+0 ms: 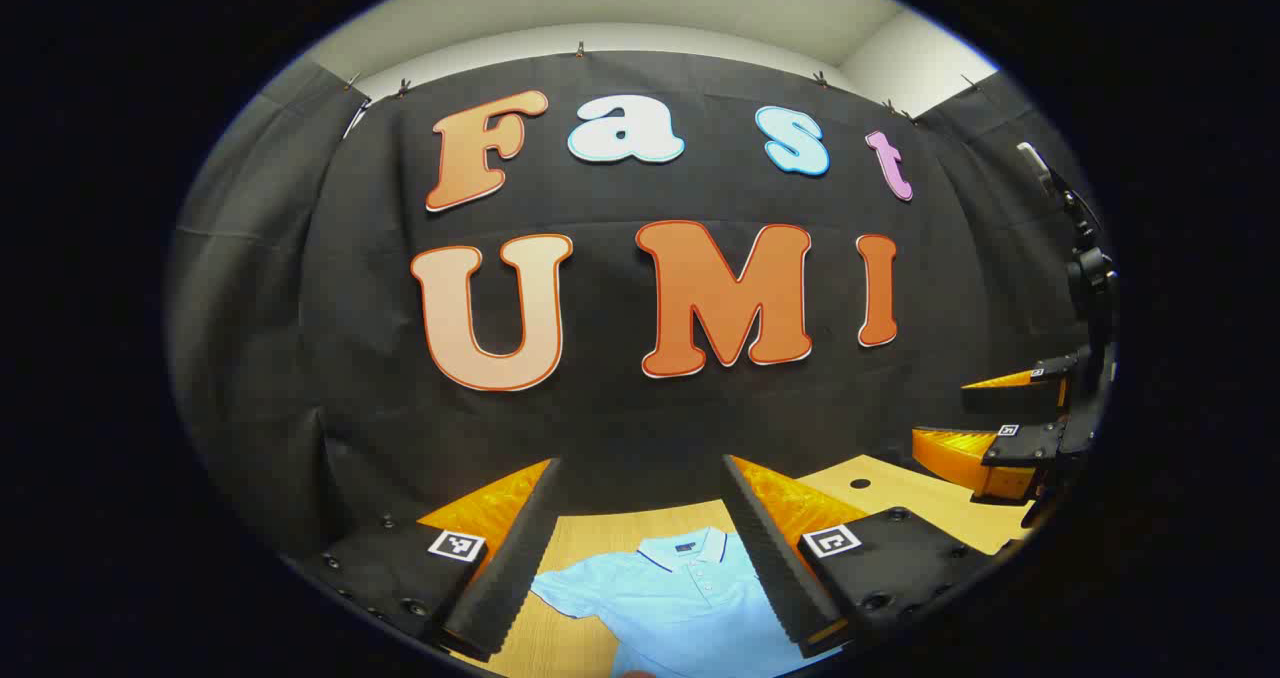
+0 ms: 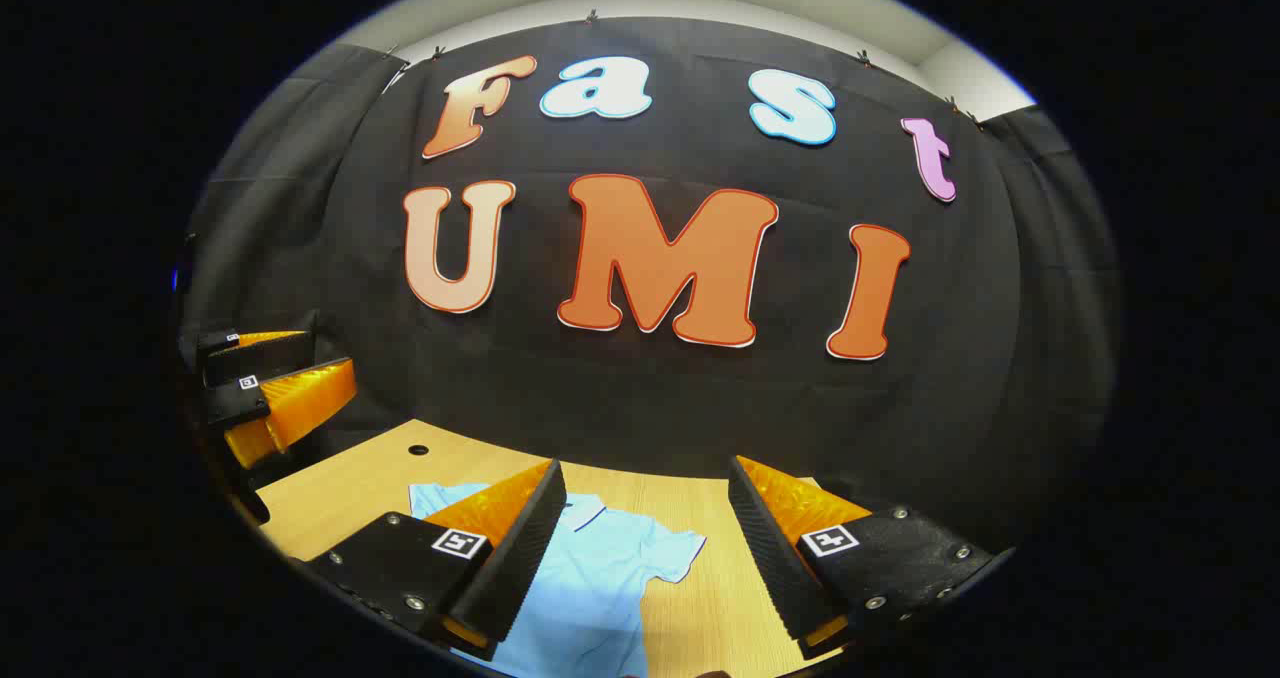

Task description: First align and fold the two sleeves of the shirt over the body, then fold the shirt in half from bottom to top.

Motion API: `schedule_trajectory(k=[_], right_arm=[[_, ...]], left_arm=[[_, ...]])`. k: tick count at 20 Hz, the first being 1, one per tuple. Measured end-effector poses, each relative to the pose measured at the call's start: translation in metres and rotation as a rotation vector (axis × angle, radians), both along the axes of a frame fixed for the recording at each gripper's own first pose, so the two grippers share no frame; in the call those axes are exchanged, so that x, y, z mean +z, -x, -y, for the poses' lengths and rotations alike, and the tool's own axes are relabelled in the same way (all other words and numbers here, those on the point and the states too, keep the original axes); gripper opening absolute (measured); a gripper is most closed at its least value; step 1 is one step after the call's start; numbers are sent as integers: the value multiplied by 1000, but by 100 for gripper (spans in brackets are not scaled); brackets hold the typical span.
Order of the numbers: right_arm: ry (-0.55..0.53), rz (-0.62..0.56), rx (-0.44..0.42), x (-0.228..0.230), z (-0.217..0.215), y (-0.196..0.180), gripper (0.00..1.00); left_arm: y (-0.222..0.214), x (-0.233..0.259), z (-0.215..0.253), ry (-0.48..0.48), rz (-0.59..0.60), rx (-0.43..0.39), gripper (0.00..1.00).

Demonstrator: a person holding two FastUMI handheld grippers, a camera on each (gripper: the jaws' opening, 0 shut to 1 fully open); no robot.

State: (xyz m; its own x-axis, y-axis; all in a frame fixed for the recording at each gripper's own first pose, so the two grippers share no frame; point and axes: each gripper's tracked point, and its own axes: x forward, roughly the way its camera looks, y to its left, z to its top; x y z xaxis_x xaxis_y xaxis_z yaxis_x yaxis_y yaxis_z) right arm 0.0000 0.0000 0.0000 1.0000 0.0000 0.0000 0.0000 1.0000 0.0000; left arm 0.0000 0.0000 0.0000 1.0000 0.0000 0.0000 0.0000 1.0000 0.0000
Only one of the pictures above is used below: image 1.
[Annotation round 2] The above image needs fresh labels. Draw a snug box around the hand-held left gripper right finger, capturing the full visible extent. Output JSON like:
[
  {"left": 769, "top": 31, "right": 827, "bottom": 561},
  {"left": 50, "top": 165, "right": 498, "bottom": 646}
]
[{"left": 720, "top": 452, "right": 989, "bottom": 661}]

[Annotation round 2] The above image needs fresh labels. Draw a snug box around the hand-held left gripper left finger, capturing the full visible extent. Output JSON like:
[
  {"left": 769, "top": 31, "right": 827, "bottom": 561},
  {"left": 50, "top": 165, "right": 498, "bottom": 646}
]
[{"left": 286, "top": 456, "right": 564, "bottom": 663}]

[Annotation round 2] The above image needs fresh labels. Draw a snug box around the light blue T-shirt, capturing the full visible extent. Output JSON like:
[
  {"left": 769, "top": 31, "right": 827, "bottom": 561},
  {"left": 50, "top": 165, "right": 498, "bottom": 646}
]
[{"left": 530, "top": 526, "right": 833, "bottom": 678}]

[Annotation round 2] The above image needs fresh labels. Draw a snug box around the black backdrop cloth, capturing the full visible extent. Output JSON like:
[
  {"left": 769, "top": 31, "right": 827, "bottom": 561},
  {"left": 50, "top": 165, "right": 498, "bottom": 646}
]
[{"left": 165, "top": 50, "right": 1116, "bottom": 571}]

